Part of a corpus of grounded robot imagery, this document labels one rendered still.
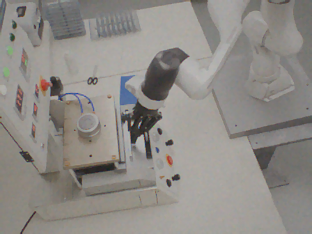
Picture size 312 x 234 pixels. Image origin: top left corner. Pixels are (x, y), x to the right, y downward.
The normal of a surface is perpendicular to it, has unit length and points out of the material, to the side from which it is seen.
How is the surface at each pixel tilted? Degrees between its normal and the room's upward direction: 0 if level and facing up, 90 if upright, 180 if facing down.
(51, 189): 0
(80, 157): 0
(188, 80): 50
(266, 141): 0
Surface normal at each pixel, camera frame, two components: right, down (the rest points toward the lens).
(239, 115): -0.12, -0.55
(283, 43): -0.49, 0.53
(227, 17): -0.15, 0.21
